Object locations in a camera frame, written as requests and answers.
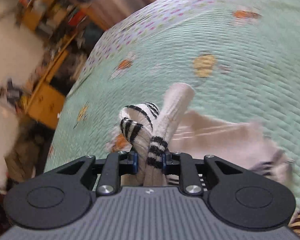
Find white striped knit sweater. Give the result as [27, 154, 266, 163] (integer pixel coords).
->
[118, 83, 292, 186]

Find olive green jacket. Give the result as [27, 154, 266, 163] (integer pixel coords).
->
[3, 129, 48, 183]

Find wooden corner desk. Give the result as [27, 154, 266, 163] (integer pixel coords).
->
[21, 31, 87, 130]

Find child pilot portrait poster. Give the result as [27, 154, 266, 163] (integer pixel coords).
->
[0, 77, 31, 115]

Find green quilted bee bedspread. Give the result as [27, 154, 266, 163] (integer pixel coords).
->
[46, 0, 300, 215]

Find wooden bookshelf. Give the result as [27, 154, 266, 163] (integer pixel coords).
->
[15, 0, 109, 38]

